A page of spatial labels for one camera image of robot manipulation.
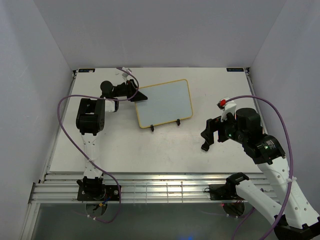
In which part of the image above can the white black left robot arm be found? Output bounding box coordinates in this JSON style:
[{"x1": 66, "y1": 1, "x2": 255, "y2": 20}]
[{"x1": 75, "y1": 79, "x2": 148, "y2": 201}]

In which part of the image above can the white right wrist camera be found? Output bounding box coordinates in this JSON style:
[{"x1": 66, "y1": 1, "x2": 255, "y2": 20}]
[{"x1": 217, "y1": 97, "x2": 237, "y2": 122}]

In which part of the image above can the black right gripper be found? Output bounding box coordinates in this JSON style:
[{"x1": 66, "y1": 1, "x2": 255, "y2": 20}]
[{"x1": 200, "y1": 109, "x2": 247, "y2": 145}]

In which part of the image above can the yellow framed small whiteboard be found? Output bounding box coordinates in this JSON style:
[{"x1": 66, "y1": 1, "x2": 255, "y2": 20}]
[{"x1": 135, "y1": 79, "x2": 193, "y2": 129}]

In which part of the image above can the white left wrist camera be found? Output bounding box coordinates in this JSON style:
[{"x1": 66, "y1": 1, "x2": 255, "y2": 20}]
[{"x1": 116, "y1": 67, "x2": 135, "y2": 82}]

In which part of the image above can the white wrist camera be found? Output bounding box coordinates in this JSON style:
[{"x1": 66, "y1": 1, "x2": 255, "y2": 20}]
[
  {"x1": 217, "y1": 97, "x2": 237, "y2": 122},
  {"x1": 116, "y1": 67, "x2": 135, "y2": 82}
]

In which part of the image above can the right blue corner label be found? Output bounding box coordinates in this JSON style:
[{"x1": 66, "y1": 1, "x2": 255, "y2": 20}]
[{"x1": 226, "y1": 67, "x2": 244, "y2": 72}]

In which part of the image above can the black wire whiteboard stand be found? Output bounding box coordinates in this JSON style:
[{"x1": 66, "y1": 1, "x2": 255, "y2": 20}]
[{"x1": 149, "y1": 118, "x2": 181, "y2": 133}]

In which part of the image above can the blue corner label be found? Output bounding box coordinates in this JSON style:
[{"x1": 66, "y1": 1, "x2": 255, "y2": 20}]
[
  {"x1": 78, "y1": 68, "x2": 96, "y2": 73},
  {"x1": 226, "y1": 67, "x2": 244, "y2": 72}
]

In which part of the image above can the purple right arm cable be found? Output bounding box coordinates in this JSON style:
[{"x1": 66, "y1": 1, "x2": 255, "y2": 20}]
[{"x1": 228, "y1": 94, "x2": 295, "y2": 240}]

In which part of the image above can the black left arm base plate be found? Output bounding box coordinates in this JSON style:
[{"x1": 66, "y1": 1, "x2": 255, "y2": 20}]
[{"x1": 76, "y1": 184, "x2": 120, "y2": 202}]

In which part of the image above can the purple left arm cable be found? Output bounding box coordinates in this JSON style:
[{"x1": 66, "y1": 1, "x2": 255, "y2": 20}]
[{"x1": 57, "y1": 66, "x2": 140, "y2": 224}]

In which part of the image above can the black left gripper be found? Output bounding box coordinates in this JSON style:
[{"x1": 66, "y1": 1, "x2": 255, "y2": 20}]
[{"x1": 113, "y1": 79, "x2": 149, "y2": 103}]

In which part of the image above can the left blue corner label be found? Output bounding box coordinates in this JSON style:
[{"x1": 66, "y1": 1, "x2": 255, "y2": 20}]
[{"x1": 78, "y1": 68, "x2": 96, "y2": 73}]

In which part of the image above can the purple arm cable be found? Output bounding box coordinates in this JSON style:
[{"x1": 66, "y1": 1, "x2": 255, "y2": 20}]
[
  {"x1": 228, "y1": 94, "x2": 295, "y2": 240},
  {"x1": 57, "y1": 66, "x2": 140, "y2": 224}
]

